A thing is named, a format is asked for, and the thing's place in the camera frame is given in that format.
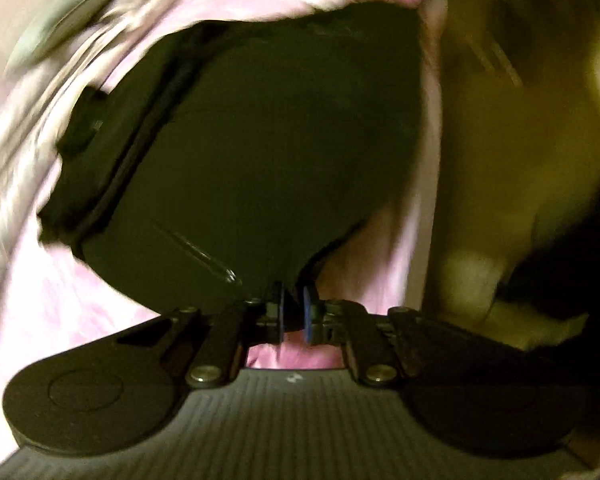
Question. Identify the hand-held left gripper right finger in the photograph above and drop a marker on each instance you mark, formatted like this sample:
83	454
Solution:
307	315

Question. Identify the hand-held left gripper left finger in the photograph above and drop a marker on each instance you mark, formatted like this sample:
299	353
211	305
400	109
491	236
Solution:
281	310

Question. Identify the black pants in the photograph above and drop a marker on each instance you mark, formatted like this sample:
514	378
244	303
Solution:
260	150

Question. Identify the pink floral bed sheet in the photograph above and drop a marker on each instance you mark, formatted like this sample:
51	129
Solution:
40	320

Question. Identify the dark cloth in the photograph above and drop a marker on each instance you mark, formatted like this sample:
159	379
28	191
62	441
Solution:
570	270

